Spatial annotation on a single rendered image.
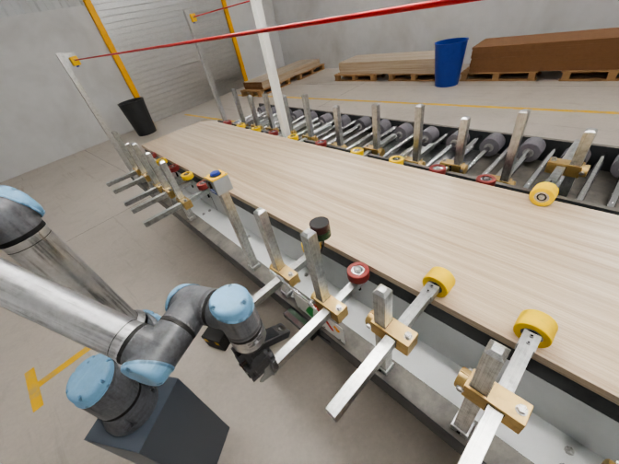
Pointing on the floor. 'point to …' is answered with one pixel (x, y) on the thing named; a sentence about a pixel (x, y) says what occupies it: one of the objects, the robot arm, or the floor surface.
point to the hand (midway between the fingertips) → (274, 369)
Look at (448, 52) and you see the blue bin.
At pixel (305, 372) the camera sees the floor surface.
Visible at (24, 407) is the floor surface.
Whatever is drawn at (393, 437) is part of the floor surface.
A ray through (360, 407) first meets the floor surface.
